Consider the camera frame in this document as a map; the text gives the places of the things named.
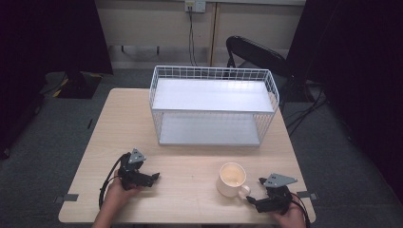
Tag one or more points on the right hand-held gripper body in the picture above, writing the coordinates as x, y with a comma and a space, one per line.
276, 199

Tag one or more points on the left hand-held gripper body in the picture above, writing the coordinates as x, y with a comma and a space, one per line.
130, 172

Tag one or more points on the white cup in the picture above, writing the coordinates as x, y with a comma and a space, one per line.
232, 180

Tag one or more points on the person's right hand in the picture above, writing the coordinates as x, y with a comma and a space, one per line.
293, 218

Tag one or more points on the person's left hand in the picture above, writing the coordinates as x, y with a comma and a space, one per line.
117, 194

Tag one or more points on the grey tape piece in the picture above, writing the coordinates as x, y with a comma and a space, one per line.
68, 198
306, 195

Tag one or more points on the black stand base yellow tape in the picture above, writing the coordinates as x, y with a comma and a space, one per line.
76, 84

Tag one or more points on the black chair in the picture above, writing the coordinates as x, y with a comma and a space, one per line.
256, 53

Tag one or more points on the black curtain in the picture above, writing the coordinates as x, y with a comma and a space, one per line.
358, 79
38, 57

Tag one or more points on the wooden wall strip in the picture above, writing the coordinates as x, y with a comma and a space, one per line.
214, 34

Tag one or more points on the white wall socket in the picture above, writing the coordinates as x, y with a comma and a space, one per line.
195, 5

